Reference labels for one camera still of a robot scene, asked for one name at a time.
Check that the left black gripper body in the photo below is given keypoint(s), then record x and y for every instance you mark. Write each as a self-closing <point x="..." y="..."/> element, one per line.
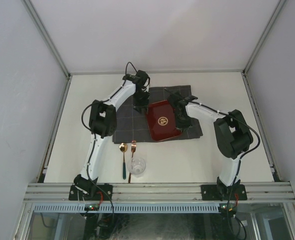
<point x="141" y="99"/>

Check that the right aluminium frame post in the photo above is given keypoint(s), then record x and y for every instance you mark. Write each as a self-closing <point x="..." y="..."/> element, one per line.
<point x="265" y="34"/>

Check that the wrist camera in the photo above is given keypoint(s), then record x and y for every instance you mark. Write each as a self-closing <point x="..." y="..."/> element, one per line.
<point x="144" y="78"/>
<point x="175" y="99"/>

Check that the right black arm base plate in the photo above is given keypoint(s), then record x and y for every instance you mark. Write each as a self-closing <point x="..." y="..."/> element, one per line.
<point x="215" y="192"/>

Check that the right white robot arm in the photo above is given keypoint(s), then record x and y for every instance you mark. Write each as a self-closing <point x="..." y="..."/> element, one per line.
<point x="233" y="138"/>

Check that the grey slotted cable duct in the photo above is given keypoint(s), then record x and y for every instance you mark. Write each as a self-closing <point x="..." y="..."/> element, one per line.
<point x="125" y="208"/>

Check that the left aluminium frame post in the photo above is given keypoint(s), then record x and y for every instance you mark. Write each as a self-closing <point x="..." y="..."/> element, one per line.
<point x="40" y="26"/>

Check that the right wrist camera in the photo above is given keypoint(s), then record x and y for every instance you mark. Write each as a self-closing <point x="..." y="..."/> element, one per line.
<point x="175" y="99"/>

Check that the gold spoon green handle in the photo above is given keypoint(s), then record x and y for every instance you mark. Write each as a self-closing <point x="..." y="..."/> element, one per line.
<point x="123" y="148"/>

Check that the red rectangular tray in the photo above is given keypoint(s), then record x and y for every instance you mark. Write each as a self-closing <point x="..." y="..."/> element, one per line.
<point x="161" y="121"/>

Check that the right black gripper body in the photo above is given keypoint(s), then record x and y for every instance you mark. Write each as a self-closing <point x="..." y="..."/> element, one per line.
<point x="182" y="121"/>

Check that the grey checked cloth napkin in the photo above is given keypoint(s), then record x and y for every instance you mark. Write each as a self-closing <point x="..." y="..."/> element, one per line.
<point x="133" y="126"/>

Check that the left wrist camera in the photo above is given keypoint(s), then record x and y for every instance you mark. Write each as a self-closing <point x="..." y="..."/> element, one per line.
<point x="144" y="78"/>

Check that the aluminium frame post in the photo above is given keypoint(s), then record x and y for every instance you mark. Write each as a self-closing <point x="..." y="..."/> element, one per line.
<point x="40" y="26"/>
<point x="265" y="34"/>

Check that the aluminium front rail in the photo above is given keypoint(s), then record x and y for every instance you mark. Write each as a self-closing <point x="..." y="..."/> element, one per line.
<point x="253" y="192"/>

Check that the rose gold fork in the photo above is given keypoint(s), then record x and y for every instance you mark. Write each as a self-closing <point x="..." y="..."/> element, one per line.
<point x="130" y="165"/>

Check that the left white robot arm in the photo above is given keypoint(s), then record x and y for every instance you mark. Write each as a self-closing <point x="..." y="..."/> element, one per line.
<point x="103" y="123"/>

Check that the clear glass cup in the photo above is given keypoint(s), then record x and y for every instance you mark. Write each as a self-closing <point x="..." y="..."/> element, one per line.
<point x="139" y="166"/>

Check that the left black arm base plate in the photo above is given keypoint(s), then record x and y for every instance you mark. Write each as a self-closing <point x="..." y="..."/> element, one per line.
<point x="95" y="194"/>

